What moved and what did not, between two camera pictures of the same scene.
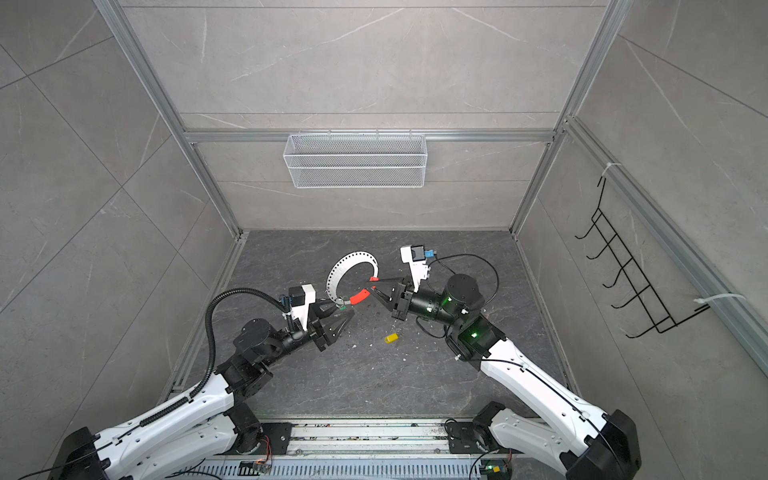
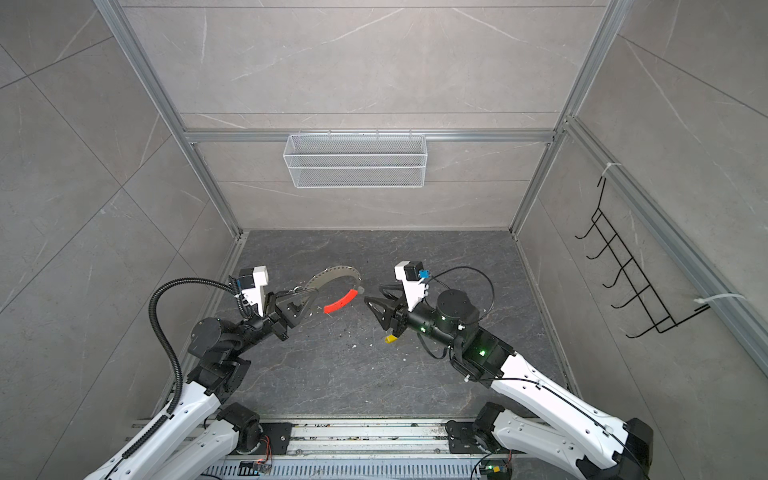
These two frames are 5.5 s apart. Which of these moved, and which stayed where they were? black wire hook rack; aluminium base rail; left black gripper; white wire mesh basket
Moved: left black gripper
Stayed: black wire hook rack; aluminium base rail; white wire mesh basket
